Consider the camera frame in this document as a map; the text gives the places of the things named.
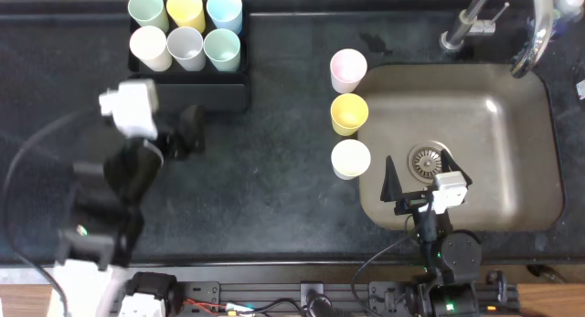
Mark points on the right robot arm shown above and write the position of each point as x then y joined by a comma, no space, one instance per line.
459,255

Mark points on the grey cup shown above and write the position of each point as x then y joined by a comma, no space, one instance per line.
185,45

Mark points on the white cup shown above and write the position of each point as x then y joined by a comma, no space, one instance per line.
350,158
148,45

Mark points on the blue cup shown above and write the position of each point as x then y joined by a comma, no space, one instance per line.
224,10

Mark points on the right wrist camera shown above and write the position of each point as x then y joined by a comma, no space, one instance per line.
450,191

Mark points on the blue soap bottle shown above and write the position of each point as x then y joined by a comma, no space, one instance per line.
569,4

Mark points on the mounting rail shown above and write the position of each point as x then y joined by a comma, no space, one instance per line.
274,294

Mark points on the steel tap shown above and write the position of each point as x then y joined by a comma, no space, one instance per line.
457,31

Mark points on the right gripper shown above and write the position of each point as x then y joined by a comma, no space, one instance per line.
413,202

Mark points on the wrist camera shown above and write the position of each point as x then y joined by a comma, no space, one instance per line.
450,191
132,109

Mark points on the black tray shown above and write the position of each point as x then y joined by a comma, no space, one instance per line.
205,98

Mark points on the yellow cup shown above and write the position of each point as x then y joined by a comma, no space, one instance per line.
185,8
348,112

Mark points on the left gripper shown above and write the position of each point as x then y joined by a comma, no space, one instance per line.
171,145

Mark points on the steel sink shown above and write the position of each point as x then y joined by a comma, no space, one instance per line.
493,139

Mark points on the green cup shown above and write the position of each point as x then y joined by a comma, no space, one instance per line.
147,8
221,47

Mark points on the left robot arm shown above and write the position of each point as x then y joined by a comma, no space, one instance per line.
128,171

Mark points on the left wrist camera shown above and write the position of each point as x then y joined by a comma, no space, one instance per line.
132,109

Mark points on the pink cup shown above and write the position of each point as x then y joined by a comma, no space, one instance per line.
348,68

